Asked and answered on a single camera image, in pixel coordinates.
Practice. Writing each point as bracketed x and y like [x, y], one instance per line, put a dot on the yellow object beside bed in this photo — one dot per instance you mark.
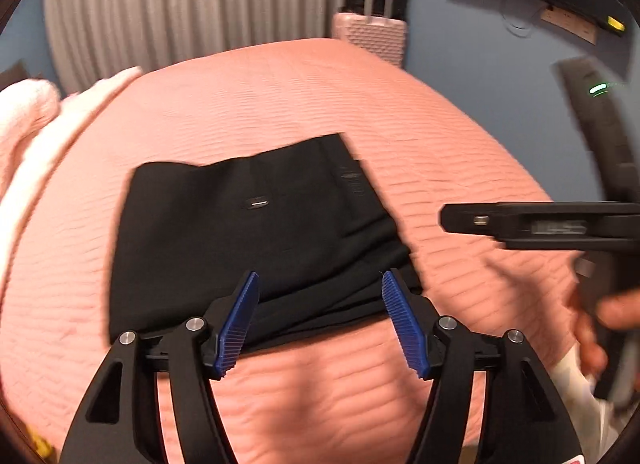
[45, 450]

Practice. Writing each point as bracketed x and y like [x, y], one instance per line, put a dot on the wooden wall socket plate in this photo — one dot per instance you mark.
[571, 23]

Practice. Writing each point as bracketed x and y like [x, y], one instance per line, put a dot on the dark grey bed headboard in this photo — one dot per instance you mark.
[14, 74]

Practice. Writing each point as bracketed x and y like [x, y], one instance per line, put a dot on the black pants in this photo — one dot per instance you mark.
[304, 217]

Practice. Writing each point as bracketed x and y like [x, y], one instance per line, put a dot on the grey pleated curtain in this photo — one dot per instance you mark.
[94, 39]

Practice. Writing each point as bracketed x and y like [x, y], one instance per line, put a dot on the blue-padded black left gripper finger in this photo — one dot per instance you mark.
[150, 386]

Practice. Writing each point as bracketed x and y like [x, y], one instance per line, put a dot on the pink dotted pillow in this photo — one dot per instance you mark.
[26, 107]

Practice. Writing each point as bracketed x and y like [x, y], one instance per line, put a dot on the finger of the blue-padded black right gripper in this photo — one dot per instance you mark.
[523, 417]

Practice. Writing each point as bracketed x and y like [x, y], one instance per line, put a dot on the light pink folded blanket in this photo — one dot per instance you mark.
[46, 150]

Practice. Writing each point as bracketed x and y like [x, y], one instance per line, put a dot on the pink hard-shell suitcase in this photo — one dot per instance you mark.
[380, 35]

